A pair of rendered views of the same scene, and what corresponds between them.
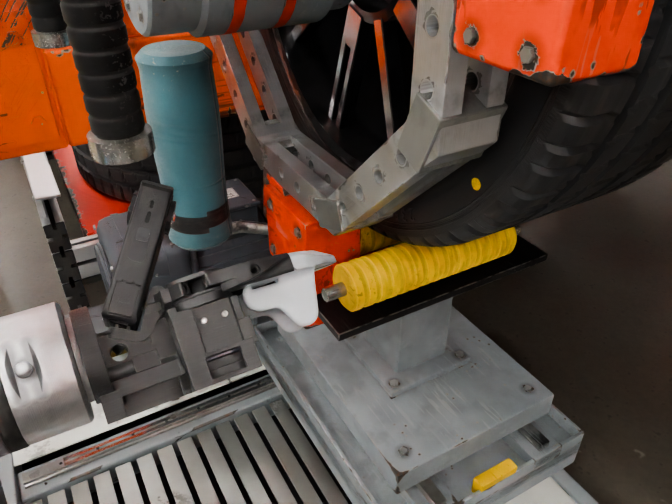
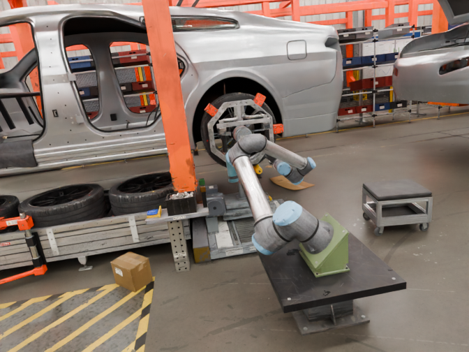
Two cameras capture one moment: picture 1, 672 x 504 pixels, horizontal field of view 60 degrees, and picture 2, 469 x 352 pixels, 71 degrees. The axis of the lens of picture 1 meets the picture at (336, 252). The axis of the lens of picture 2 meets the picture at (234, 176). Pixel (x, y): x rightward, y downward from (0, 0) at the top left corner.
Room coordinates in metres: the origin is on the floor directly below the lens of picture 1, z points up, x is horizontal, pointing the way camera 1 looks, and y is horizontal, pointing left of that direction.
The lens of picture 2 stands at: (-0.36, 2.57, 1.29)
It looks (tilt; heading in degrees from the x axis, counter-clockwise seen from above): 16 degrees down; 294
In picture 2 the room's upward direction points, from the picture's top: 7 degrees counter-clockwise
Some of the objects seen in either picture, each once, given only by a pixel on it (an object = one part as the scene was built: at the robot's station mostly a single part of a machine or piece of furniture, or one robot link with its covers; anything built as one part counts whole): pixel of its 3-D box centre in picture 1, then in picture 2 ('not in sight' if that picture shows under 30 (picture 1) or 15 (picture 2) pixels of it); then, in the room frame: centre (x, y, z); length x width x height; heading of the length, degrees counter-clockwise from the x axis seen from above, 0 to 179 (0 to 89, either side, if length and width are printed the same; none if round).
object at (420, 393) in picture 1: (407, 306); (243, 186); (0.73, -0.12, 0.32); 0.40 x 0.30 x 0.28; 30
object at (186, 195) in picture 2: not in sight; (181, 202); (0.86, 0.76, 0.51); 0.20 x 0.14 x 0.13; 26
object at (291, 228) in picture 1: (337, 244); not in sight; (0.67, 0.00, 0.48); 0.16 x 0.12 x 0.17; 120
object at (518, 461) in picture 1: (400, 387); (246, 205); (0.73, -0.12, 0.13); 0.50 x 0.36 x 0.10; 30
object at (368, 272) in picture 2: not in sight; (321, 283); (-0.11, 0.98, 0.15); 0.60 x 0.60 x 0.30; 30
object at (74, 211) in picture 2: not in sight; (65, 207); (2.09, 0.70, 0.39); 0.66 x 0.66 x 0.24
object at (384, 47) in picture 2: not in sight; (391, 75); (-0.78, -6.01, 0.98); 1.50 x 0.50 x 1.95; 30
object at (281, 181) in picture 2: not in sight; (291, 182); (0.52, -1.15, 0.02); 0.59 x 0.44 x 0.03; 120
